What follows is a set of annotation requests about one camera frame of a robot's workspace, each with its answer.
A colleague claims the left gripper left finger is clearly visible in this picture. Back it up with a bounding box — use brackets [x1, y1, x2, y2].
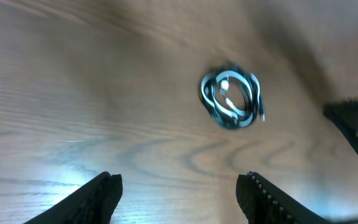
[25, 172, 123, 224]

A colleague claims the black USB cable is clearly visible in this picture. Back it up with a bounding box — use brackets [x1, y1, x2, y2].
[199, 63, 266, 131]

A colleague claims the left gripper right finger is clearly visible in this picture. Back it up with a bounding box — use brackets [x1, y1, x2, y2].
[236, 171, 331, 224]

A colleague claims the white USB cable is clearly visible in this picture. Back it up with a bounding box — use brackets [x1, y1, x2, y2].
[200, 70, 262, 121]

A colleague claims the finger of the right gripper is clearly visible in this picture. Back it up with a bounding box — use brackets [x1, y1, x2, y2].
[323, 90, 358, 162]

